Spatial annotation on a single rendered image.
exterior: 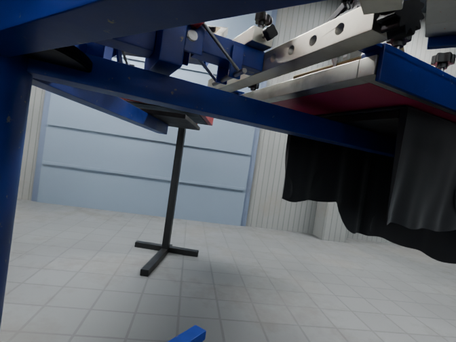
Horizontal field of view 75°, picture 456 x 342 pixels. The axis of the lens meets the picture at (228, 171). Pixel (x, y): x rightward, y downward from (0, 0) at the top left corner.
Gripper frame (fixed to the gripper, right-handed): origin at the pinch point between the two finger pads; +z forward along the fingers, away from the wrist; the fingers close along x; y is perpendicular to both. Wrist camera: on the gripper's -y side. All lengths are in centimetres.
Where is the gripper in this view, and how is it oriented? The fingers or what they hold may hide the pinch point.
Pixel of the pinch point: (338, 65)
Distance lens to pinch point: 101.1
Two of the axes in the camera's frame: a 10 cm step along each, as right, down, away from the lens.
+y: 4.5, 0.9, -8.9
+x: 8.8, 1.2, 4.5
